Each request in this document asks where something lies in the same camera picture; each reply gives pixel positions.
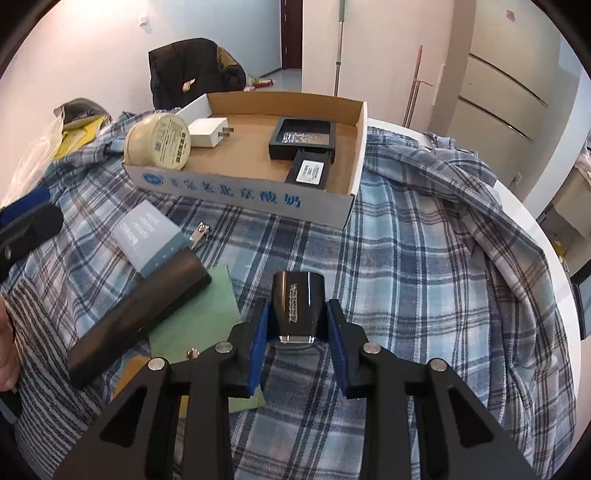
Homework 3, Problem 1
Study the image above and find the beige refrigerator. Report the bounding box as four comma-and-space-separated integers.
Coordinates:
434, 0, 575, 144

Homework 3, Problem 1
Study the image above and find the black framed display box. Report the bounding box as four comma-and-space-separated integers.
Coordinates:
268, 117, 337, 164

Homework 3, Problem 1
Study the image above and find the cream round container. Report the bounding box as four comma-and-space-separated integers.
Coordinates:
124, 114, 191, 169

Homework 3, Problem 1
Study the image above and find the beige vanity cabinet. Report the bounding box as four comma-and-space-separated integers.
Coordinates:
538, 171, 591, 232

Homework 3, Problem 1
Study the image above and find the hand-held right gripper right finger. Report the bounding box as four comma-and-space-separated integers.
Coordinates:
325, 299, 541, 480

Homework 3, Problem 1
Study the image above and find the yellow bag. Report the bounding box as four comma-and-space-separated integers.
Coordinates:
53, 115, 112, 160

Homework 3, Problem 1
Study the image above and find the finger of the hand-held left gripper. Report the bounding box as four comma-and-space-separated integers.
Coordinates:
0, 203, 64, 280
0, 187, 51, 227

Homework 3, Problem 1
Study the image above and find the black white-labelled small box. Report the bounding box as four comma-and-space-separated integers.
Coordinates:
284, 148, 332, 192

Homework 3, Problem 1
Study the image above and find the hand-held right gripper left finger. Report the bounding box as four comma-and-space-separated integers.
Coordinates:
53, 298, 271, 480

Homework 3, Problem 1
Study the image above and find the metal nail clipper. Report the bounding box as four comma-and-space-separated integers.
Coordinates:
187, 222, 214, 250

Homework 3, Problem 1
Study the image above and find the dark brown door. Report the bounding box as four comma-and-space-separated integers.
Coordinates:
281, 0, 304, 70

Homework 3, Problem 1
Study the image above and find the white charger plug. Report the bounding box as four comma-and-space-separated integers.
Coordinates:
188, 117, 234, 149

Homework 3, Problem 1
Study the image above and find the clear plastic bag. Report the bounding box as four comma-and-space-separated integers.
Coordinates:
0, 113, 65, 208

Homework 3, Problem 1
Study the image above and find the black glossy cosmetic case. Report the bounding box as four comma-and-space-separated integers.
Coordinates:
270, 271, 326, 346

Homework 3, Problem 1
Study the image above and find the shallow cardboard box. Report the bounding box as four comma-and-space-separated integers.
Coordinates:
121, 91, 369, 230

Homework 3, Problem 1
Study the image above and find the grey-blue small box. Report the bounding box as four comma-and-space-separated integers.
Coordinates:
112, 199, 182, 278

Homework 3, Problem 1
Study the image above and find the black jacket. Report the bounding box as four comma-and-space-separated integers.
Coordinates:
148, 39, 247, 112

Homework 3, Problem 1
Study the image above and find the blue plaid shirt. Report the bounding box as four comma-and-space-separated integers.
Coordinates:
0, 110, 580, 480

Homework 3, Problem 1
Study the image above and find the grey-handled mop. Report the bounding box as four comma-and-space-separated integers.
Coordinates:
331, 0, 347, 97

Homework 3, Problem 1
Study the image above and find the green snap pouch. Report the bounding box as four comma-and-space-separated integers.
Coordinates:
148, 264, 266, 414

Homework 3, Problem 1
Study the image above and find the black cylinder case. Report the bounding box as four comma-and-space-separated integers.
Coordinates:
66, 249, 213, 389

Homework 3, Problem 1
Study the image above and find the person's left hand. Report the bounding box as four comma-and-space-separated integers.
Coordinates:
0, 295, 20, 393

